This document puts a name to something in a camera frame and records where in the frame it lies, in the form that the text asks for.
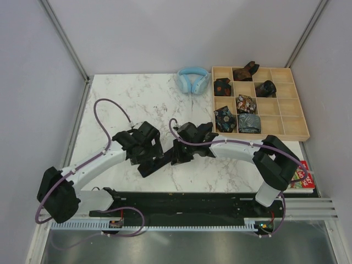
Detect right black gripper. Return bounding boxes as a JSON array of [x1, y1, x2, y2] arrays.
[[171, 138, 196, 165]]

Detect dark blue striped tie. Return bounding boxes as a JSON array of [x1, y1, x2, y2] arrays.
[[136, 122, 214, 178]]

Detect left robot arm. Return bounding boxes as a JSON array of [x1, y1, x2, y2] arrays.
[[37, 121, 163, 223]]

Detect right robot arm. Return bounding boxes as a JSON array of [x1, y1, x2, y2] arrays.
[[169, 118, 301, 217]]

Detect blue hexagon rolled tie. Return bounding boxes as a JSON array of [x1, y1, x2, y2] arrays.
[[214, 106, 237, 133]]

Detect grey blue rolled tie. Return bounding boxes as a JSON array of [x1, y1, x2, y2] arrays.
[[238, 113, 261, 134]]

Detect light blue headphones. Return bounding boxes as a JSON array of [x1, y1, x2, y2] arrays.
[[177, 67, 211, 95]]

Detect black orange-dotted rolled tie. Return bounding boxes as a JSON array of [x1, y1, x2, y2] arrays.
[[214, 78, 232, 96]]

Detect colourful patchwork rolled tie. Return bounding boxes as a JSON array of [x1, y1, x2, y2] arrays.
[[236, 95, 257, 114]]

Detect wooden compartment tray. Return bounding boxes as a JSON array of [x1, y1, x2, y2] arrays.
[[211, 66, 310, 142]]

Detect brown rolled tie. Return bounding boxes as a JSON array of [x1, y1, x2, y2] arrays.
[[233, 61, 260, 81]]

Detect dark glossy rolled tie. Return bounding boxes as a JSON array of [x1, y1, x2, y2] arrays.
[[255, 80, 277, 97]]

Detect red children's book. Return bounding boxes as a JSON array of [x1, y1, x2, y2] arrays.
[[287, 161, 316, 193]]

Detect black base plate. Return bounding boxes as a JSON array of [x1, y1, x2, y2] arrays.
[[87, 191, 287, 229]]

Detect white slotted cable duct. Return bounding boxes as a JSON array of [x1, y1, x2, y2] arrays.
[[50, 218, 274, 232]]

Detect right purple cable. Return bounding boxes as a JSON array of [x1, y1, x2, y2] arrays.
[[168, 118, 307, 239]]

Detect aluminium rail frame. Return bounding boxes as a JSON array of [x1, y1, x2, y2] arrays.
[[26, 79, 339, 264]]

